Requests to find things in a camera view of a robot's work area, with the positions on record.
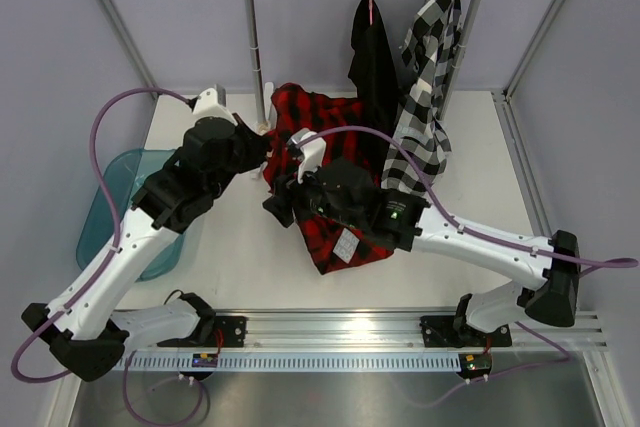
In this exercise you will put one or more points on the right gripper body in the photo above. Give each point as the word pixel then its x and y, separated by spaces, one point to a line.
pixel 309 196

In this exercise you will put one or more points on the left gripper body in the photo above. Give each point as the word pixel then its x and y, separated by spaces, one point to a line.
pixel 246 156

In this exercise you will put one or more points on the red black plaid shirt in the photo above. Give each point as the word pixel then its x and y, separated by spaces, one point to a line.
pixel 331 246

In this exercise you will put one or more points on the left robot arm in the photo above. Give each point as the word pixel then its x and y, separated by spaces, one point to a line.
pixel 84 328

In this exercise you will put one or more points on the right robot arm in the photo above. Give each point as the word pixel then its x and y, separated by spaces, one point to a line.
pixel 543 273

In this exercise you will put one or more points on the white black plaid shirt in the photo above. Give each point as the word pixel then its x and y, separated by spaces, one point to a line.
pixel 428 52

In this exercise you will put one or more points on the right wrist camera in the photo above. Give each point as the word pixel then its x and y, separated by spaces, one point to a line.
pixel 308 149

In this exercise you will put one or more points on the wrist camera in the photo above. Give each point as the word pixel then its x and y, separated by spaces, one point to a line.
pixel 308 149
pixel 210 102

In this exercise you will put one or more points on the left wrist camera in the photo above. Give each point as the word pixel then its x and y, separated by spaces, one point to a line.
pixel 210 102

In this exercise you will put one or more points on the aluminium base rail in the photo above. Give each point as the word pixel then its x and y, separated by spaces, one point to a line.
pixel 391 330

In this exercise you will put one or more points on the white cable duct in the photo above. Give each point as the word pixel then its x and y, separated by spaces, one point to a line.
pixel 185 362

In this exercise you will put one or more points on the left aluminium frame post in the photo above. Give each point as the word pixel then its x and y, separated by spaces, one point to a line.
pixel 127 43

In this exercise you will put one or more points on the aluminium frame post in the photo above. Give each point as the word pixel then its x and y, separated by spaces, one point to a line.
pixel 127 43
pixel 535 42

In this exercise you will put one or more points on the right aluminium frame post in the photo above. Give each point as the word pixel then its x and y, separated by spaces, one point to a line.
pixel 535 42

